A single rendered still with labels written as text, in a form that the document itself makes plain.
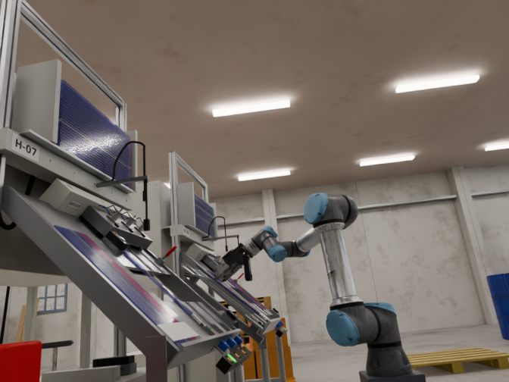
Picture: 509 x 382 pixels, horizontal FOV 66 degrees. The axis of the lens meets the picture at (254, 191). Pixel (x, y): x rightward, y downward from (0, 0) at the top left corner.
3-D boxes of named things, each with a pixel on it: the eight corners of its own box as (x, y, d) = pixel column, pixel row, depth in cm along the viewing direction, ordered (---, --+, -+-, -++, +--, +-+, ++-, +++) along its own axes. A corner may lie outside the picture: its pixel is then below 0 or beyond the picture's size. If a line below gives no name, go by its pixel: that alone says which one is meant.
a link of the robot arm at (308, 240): (366, 191, 154) (298, 241, 190) (345, 189, 149) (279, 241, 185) (376, 217, 149) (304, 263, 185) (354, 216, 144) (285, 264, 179)
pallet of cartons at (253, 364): (297, 395, 374) (288, 317, 395) (197, 404, 378) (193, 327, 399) (294, 374, 495) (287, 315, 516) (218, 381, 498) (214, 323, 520)
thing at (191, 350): (229, 345, 155) (241, 330, 156) (164, 371, 93) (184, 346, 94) (227, 342, 156) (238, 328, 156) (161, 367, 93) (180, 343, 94)
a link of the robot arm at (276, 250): (296, 248, 173) (284, 236, 182) (275, 248, 168) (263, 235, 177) (291, 263, 176) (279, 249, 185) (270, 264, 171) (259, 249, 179)
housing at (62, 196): (117, 245, 176) (138, 220, 177) (42, 223, 130) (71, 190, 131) (106, 234, 178) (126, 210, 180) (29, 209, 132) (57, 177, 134)
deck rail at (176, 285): (231, 344, 157) (240, 332, 158) (229, 345, 155) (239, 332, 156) (115, 239, 179) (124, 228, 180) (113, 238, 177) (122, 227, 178)
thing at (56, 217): (163, 283, 167) (171, 273, 168) (67, 270, 105) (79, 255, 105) (113, 237, 177) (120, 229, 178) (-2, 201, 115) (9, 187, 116)
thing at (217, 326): (232, 337, 156) (236, 330, 156) (168, 358, 94) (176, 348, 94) (198, 306, 162) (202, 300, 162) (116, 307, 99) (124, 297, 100)
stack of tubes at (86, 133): (131, 189, 181) (130, 136, 189) (59, 147, 133) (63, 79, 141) (106, 193, 183) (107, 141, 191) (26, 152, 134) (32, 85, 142)
